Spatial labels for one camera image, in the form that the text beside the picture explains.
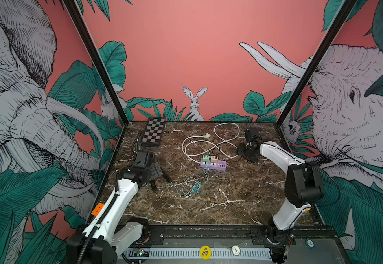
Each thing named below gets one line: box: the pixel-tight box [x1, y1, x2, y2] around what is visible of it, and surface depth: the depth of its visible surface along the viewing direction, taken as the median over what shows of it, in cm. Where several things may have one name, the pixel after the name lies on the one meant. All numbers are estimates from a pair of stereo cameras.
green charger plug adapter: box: [202, 154, 210, 163], surface depth 95 cm
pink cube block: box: [210, 155, 218, 163], surface depth 95 cm
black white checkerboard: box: [140, 117, 166, 148], surface depth 113 cm
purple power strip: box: [200, 157, 228, 172], surface depth 97 cm
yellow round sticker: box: [199, 245, 212, 260], surface depth 71 cm
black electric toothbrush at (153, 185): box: [150, 179, 157, 192], surface depth 90 cm
